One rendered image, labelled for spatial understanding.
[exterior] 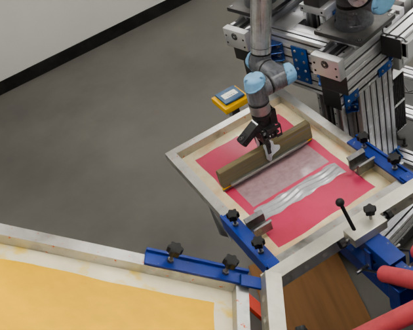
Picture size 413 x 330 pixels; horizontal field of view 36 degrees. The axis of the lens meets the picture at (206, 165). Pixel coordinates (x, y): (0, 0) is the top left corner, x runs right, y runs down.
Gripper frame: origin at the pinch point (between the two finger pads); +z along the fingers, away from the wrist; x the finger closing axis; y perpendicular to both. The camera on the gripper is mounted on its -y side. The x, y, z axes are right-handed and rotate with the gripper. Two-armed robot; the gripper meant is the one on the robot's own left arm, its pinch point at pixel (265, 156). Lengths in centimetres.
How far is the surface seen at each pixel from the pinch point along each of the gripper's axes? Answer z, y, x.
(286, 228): 5.1, -12.8, -31.1
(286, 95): 0.4, 28.3, 26.9
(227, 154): 5.0, -7.9, 17.3
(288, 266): -3, -25, -52
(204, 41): 98, 94, 263
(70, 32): 78, 8, 340
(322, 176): 3.9, 11.3, -20.1
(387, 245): -4, 2, -65
